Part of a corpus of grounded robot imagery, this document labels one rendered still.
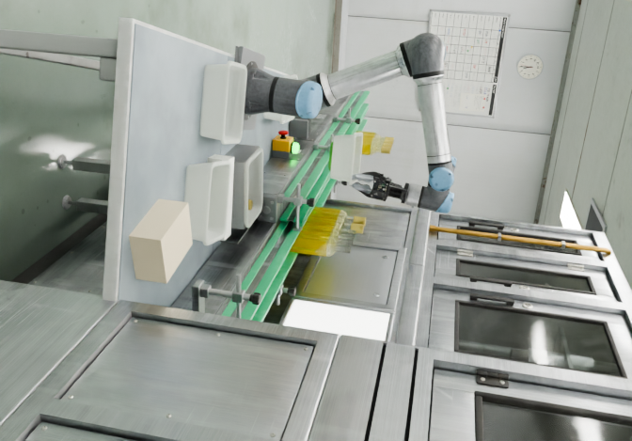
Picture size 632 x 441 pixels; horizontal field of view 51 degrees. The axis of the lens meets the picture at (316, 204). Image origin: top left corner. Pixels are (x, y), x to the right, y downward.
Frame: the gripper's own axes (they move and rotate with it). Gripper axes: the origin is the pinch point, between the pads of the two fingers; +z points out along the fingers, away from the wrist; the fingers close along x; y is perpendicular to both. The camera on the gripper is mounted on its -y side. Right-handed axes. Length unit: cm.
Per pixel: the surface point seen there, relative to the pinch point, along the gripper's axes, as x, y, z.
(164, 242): 10, 91, 27
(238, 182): 3.9, 34.6, 29.3
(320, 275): 34.8, 5.3, 2.5
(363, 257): 29.0, -12.8, -9.5
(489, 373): 16, 100, -45
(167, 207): 5, 81, 32
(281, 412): 25, 120, -10
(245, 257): 25.3, 37.0, 22.1
